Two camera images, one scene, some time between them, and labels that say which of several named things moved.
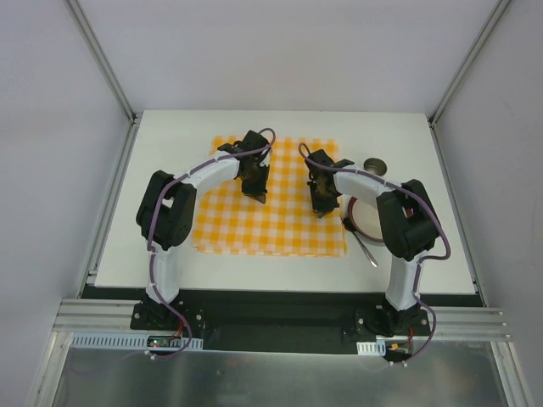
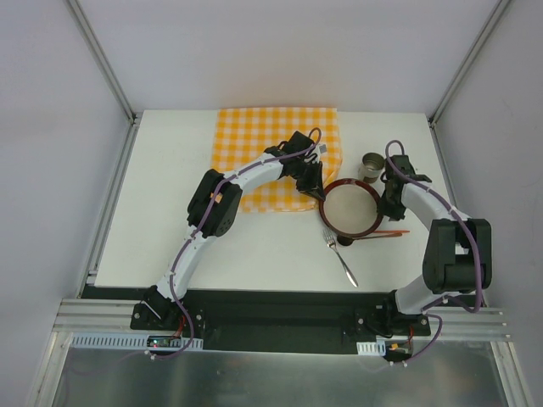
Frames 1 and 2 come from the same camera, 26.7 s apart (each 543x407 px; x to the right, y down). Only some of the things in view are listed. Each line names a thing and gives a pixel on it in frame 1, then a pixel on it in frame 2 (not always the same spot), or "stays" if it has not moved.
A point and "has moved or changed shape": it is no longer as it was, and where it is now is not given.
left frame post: x=97 y=48 stays
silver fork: x=350 y=225 → x=329 y=236
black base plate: x=280 y=322 stays
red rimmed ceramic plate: x=366 y=219 has moved or changed shape
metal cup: x=376 y=165 has moved or changed shape
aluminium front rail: x=119 y=315 stays
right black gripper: x=324 y=202 → x=389 y=199
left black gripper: x=254 y=186 → x=310 y=178
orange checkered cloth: x=227 y=220 has moved or changed shape
